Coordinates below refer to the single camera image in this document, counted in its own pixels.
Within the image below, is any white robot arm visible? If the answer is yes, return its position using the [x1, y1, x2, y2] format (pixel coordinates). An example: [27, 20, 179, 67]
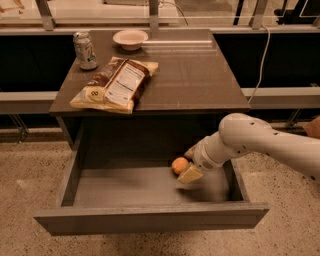
[171, 113, 320, 184]

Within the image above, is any yellow brown chip bag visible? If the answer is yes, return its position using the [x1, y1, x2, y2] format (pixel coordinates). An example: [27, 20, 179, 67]
[70, 57, 158, 114]

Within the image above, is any white bowl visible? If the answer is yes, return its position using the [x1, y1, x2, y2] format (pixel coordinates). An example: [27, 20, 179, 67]
[113, 30, 149, 51]

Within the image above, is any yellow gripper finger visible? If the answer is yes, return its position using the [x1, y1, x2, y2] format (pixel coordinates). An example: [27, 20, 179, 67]
[178, 163, 203, 184]
[184, 146, 196, 159]

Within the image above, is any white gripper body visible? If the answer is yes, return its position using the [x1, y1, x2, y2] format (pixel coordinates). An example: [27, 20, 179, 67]
[192, 132, 234, 171]

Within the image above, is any green white soda can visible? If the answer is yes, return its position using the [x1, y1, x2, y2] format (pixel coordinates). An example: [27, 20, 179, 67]
[73, 32, 98, 70]

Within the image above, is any open grey drawer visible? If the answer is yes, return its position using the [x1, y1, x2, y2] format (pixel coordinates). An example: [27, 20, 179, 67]
[34, 149, 269, 235]

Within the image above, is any orange fruit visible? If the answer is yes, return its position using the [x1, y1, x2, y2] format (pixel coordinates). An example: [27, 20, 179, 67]
[171, 157, 189, 175]

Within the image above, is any white cable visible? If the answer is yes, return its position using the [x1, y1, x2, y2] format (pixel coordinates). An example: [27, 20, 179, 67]
[247, 24, 272, 104]

